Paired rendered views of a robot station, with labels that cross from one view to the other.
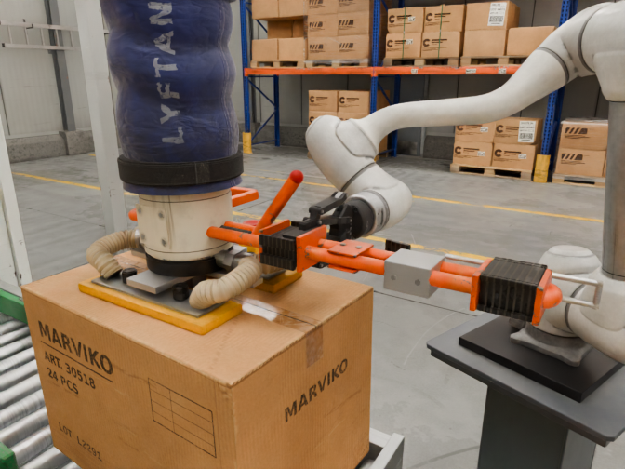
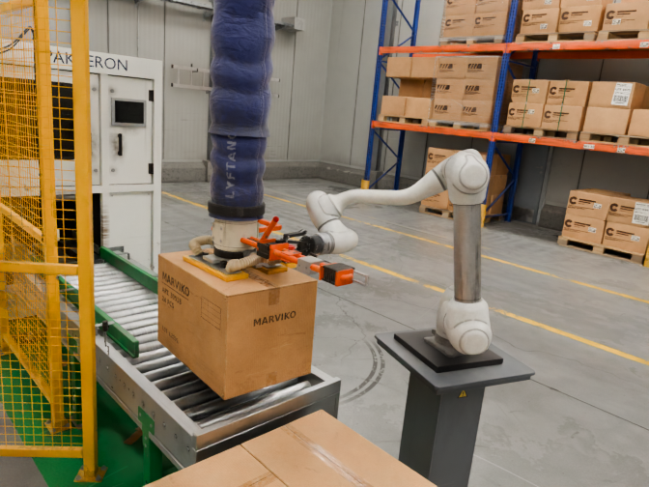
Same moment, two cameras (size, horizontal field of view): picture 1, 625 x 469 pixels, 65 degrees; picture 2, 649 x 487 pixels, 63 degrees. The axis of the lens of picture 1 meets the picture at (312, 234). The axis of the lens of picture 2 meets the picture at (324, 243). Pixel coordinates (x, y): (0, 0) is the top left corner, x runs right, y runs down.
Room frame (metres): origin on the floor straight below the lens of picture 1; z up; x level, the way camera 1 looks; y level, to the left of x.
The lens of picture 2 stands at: (-1.03, -0.61, 1.72)
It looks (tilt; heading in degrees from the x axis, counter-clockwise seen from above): 14 degrees down; 14
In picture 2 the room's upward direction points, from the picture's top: 5 degrees clockwise
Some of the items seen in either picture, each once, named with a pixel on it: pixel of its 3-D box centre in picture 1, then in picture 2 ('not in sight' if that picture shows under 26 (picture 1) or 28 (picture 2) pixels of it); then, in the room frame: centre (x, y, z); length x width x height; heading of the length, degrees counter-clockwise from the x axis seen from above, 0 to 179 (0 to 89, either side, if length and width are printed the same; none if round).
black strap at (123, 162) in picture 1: (183, 164); (237, 207); (0.92, 0.24, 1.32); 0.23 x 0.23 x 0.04
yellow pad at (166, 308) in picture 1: (154, 289); (213, 263); (0.83, 0.29, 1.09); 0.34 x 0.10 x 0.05; 57
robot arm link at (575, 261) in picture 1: (566, 288); (458, 311); (1.18, -0.67, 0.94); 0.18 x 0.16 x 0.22; 13
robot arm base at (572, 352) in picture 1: (549, 329); (449, 338); (1.21, -0.66, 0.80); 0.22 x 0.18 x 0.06; 42
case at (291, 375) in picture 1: (202, 371); (232, 312); (0.90, 0.23, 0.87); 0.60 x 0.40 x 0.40; 54
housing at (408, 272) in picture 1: (414, 272); (310, 265); (0.66, -0.15, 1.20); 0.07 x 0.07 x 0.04; 57
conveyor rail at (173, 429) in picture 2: not in sight; (79, 339); (1.07, 1.13, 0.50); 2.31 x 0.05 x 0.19; 58
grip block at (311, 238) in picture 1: (293, 244); (272, 248); (0.78, 0.03, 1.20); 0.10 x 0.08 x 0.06; 147
